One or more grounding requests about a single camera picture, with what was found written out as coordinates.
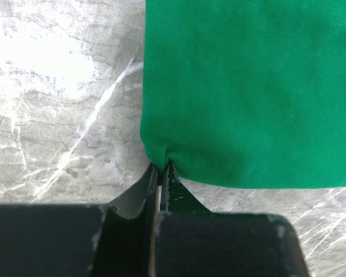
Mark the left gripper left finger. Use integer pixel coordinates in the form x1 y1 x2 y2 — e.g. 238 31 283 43
0 164 159 276

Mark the green t-shirt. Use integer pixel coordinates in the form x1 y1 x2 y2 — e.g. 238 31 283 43
140 1 346 189

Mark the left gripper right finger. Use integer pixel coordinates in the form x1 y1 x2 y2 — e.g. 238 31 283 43
155 163 309 277

